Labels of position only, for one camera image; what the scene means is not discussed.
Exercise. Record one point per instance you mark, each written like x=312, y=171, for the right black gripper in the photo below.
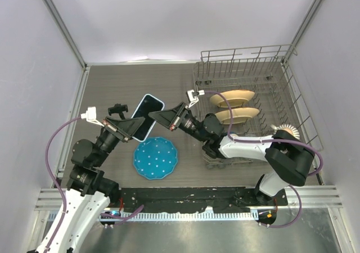
x=170, y=118

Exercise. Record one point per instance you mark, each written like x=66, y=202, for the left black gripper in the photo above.
x=127, y=127

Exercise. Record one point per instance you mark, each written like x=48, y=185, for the phone with light blue case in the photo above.
x=148, y=104

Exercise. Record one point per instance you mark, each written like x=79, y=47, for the black phone stand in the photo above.
x=118, y=109

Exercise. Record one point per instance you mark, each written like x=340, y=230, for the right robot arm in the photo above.
x=289, y=158

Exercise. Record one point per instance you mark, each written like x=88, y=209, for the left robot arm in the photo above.
x=87, y=191

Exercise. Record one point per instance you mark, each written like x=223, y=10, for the blue polka dot plate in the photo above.
x=155, y=158

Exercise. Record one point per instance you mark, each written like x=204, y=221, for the beige plate rear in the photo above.
x=235, y=98

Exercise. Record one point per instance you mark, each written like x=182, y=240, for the beige plate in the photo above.
x=240, y=115
x=235, y=98

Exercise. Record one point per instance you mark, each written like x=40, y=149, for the beige plate front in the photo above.
x=240, y=115

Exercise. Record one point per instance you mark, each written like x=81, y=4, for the white ribbed cup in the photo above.
x=288, y=128

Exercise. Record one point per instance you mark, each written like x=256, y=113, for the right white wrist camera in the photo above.
x=193, y=97

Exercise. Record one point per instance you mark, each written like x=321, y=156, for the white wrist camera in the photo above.
x=193, y=97
x=90, y=116

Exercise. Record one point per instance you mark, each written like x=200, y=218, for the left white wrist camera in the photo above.
x=90, y=116

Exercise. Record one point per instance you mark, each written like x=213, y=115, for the metal wire dish rack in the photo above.
x=259, y=85

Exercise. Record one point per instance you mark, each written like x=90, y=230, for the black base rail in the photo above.
x=189, y=200

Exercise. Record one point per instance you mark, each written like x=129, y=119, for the white cable duct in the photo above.
x=207, y=215

